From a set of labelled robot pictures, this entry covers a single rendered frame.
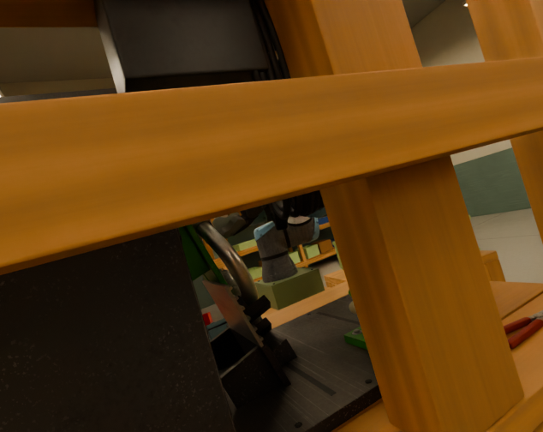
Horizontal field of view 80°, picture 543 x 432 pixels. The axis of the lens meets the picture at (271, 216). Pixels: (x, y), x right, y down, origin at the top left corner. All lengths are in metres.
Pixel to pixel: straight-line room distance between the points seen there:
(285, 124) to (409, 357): 0.28
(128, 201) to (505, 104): 0.41
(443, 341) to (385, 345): 0.06
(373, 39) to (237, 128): 0.24
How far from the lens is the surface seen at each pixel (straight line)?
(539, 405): 0.56
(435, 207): 0.42
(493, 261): 1.64
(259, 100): 0.26
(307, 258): 6.70
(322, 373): 0.61
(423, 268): 0.39
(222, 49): 0.43
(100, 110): 0.23
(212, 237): 0.60
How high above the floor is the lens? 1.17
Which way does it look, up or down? 1 degrees up
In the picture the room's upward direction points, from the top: 17 degrees counter-clockwise
